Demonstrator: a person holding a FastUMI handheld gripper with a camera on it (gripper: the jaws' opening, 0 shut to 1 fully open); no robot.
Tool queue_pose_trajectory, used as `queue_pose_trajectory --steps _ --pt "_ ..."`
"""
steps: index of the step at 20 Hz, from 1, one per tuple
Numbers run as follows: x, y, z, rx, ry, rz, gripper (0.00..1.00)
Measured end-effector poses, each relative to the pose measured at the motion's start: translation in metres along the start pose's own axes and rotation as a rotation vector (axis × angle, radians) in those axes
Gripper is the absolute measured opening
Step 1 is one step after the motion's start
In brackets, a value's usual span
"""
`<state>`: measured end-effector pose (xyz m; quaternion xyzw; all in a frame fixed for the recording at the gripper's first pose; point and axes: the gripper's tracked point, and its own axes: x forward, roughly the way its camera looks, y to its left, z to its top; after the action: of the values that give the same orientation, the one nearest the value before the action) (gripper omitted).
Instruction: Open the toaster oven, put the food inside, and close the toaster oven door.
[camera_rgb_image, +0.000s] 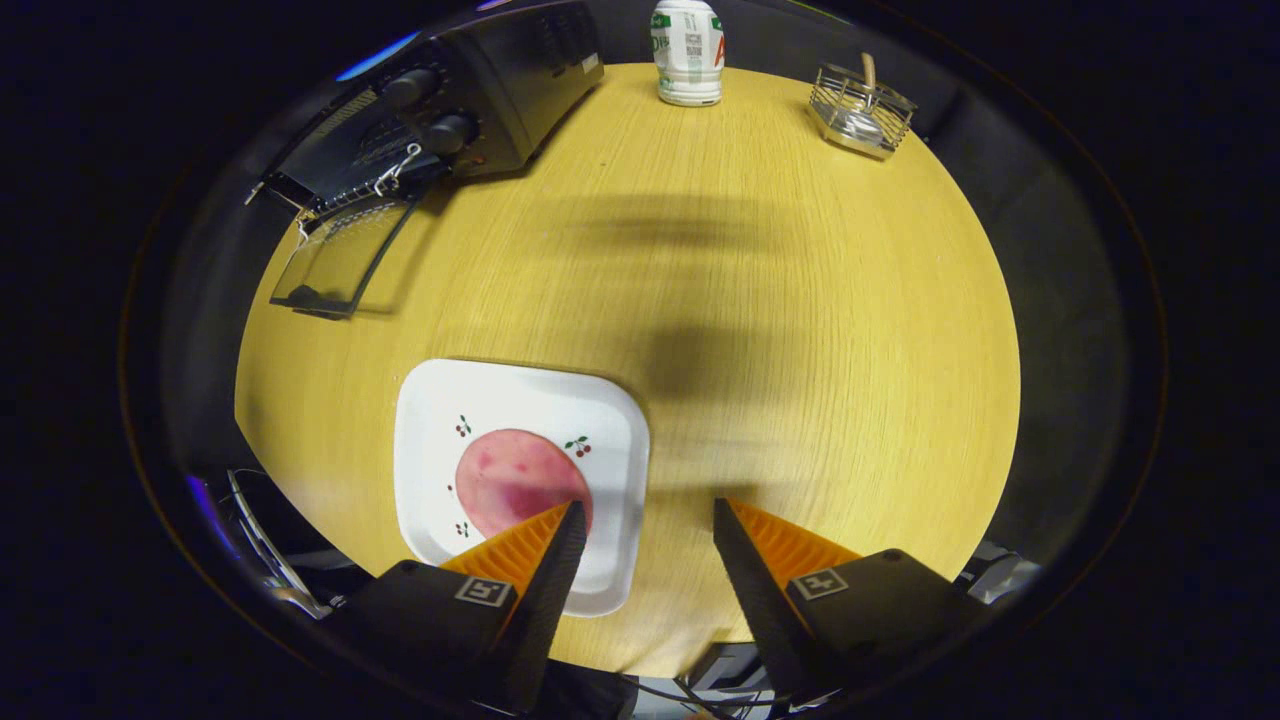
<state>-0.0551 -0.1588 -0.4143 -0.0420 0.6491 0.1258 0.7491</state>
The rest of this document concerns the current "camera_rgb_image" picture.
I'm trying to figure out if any black toaster oven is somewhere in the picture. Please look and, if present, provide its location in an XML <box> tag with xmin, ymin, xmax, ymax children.
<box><xmin>245</xmin><ymin>0</ymin><xmax>606</xmax><ymax>321</ymax></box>

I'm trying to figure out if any pink ham slice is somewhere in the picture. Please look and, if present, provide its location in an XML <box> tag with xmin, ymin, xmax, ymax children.
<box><xmin>455</xmin><ymin>429</ymin><xmax>594</xmax><ymax>541</ymax></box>

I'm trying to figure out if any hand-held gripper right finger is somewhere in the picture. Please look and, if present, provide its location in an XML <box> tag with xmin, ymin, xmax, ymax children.
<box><xmin>712</xmin><ymin>497</ymin><xmax>992</xmax><ymax>707</ymax></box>

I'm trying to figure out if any white square plate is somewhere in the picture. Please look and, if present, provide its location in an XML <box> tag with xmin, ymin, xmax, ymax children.
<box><xmin>393</xmin><ymin>358</ymin><xmax>651</xmax><ymax>618</ymax></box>

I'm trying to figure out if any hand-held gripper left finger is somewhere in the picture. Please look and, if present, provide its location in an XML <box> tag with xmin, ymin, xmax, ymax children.
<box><xmin>328</xmin><ymin>500</ymin><xmax>589</xmax><ymax>716</ymax></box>

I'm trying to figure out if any white plastic bottle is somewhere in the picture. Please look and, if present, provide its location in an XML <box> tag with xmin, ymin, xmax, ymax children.
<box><xmin>650</xmin><ymin>0</ymin><xmax>726</xmax><ymax>108</ymax></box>

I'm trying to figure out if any wire mesh basket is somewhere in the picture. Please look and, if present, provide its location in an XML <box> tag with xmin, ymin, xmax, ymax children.
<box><xmin>808</xmin><ymin>52</ymin><xmax>918</xmax><ymax>161</ymax></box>

